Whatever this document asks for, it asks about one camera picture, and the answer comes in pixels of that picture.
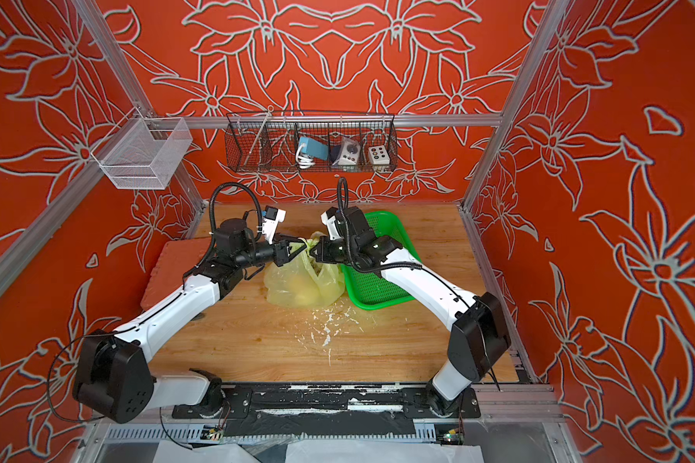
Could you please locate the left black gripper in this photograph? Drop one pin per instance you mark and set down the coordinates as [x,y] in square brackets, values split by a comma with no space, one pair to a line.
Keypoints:
[281,247]

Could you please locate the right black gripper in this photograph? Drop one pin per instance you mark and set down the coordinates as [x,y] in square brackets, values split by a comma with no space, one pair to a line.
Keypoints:
[324,245]

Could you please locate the yellow-green printed plastic bag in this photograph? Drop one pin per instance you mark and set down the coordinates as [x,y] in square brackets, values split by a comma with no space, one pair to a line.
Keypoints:
[303,282]

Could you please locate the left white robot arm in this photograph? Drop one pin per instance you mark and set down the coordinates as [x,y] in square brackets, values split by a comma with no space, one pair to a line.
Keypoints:
[113,376]

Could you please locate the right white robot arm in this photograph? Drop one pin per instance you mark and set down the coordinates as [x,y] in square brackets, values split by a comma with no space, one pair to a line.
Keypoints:
[479,334]

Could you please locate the white round-dial device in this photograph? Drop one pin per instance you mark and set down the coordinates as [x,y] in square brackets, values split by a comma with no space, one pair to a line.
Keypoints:
[348,154]

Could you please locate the white button box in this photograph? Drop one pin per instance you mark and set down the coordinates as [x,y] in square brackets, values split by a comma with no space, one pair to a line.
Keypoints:
[378,157]

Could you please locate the blue and white device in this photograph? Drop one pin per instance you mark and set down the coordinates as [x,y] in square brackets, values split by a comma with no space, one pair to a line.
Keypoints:
[309,152]

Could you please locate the orange plastic tool case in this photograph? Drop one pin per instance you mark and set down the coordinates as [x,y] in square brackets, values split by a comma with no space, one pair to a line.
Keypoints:
[176,258]

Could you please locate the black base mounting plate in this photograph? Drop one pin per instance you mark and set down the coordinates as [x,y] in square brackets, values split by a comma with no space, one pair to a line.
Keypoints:
[331,410]

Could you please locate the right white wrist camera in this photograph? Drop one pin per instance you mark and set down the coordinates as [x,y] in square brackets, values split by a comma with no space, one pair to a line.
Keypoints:
[329,220]

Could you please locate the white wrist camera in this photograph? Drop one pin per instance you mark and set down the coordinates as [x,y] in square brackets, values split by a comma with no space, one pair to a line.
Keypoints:
[272,217]
[329,220]

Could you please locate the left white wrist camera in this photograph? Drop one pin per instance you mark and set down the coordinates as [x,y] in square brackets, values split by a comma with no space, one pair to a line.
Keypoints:
[272,217]

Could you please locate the black wire wall basket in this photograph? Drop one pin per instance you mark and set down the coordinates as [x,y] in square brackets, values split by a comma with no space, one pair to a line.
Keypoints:
[266,142]

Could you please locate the clear acrylic wall box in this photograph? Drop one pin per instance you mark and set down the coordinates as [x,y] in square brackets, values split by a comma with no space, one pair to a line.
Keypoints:
[139,157]

